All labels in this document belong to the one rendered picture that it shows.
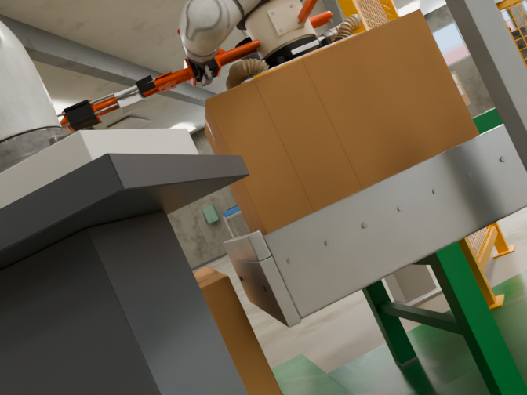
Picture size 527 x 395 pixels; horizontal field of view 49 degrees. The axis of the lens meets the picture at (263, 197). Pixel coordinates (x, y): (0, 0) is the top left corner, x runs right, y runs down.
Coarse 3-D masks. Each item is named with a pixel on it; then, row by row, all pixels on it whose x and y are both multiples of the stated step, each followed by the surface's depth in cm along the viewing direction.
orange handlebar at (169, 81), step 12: (312, 0) 142; (300, 12) 152; (324, 12) 164; (312, 24) 163; (240, 48) 158; (252, 48) 159; (228, 60) 162; (168, 72) 155; (180, 72) 155; (156, 84) 154; (168, 84) 154; (144, 96) 158; (96, 108) 151; (60, 120) 151
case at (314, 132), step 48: (336, 48) 144; (384, 48) 145; (432, 48) 146; (240, 96) 140; (288, 96) 141; (336, 96) 143; (384, 96) 144; (432, 96) 145; (240, 144) 139; (288, 144) 140; (336, 144) 142; (384, 144) 143; (432, 144) 144; (240, 192) 154; (288, 192) 139; (336, 192) 141
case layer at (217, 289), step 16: (208, 272) 185; (208, 288) 133; (224, 288) 133; (208, 304) 133; (224, 304) 133; (240, 304) 134; (224, 320) 133; (240, 320) 133; (224, 336) 132; (240, 336) 133; (240, 352) 132; (256, 352) 133; (240, 368) 132; (256, 368) 133; (256, 384) 132; (272, 384) 133
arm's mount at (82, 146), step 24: (72, 144) 66; (96, 144) 68; (120, 144) 74; (144, 144) 81; (168, 144) 90; (192, 144) 102; (24, 168) 67; (48, 168) 67; (72, 168) 66; (0, 192) 68; (24, 192) 68
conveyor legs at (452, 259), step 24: (432, 264) 130; (456, 264) 126; (384, 288) 189; (456, 288) 126; (384, 312) 186; (408, 312) 164; (432, 312) 153; (456, 312) 128; (480, 312) 126; (384, 336) 192; (480, 336) 125; (408, 360) 188; (480, 360) 127; (504, 360) 126; (504, 384) 125
